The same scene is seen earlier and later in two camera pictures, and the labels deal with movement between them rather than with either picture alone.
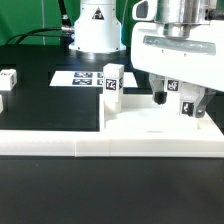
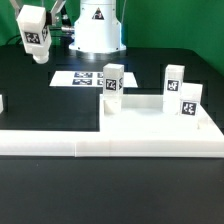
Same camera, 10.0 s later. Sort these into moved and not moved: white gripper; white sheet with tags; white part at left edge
Moved: white gripper
Not moved: white part at left edge; white sheet with tags
